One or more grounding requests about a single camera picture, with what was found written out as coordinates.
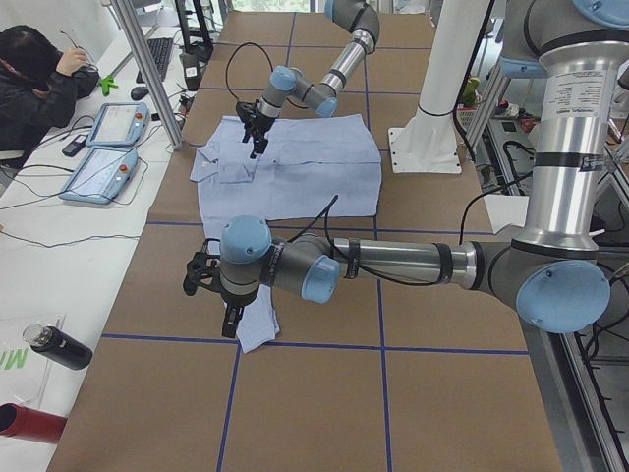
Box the white central pedestal column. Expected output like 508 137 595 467
388 0 493 174

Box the far teach pendant tablet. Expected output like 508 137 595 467
86 101 150 148

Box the black water bottle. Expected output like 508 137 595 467
23 324 92 371

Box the red cylinder bottle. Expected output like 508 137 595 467
1 403 67 444

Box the teach pendant tablet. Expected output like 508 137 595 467
86 101 150 148
59 147 139 205

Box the black cable on table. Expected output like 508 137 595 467
0 156 150 249

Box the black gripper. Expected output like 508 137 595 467
183 237 258 338
236 99 275 158

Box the green plastic toy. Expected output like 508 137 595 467
98 75 119 96

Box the small black phone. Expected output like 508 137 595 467
62 135 87 157

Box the black keyboard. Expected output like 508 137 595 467
147 37 174 81

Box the light blue striped shirt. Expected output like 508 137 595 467
189 113 383 355

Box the black computer mouse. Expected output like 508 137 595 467
130 87 149 101

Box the plastic bag green lettering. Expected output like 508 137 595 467
0 313 66 408

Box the brown paper table cover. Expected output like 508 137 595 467
48 11 615 472

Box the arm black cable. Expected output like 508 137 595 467
224 41 311 110
287 171 537 287

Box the seated person black jacket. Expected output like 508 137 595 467
1 25 100 170

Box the aluminium frame post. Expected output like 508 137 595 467
110 0 183 150

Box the near teach pendant tablet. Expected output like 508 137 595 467
59 147 139 205

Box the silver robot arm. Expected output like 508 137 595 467
236 1 380 159
179 12 525 350

